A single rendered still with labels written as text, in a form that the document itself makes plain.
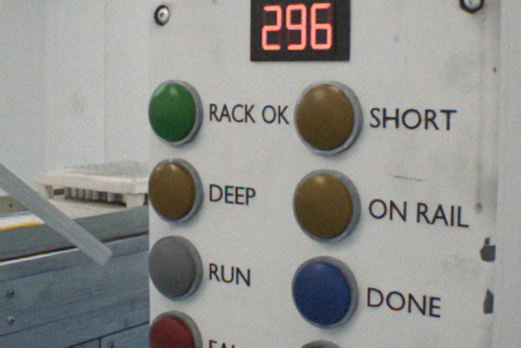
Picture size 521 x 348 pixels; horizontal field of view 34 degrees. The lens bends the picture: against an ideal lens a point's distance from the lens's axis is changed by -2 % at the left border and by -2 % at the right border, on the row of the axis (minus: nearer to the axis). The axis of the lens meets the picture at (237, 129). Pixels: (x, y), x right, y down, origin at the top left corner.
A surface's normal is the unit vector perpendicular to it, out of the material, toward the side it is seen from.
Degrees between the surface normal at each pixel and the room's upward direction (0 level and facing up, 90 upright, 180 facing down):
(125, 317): 90
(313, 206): 89
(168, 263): 87
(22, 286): 90
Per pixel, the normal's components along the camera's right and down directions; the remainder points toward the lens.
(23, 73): 0.69, 0.04
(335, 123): -0.54, 0.06
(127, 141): -0.72, 0.04
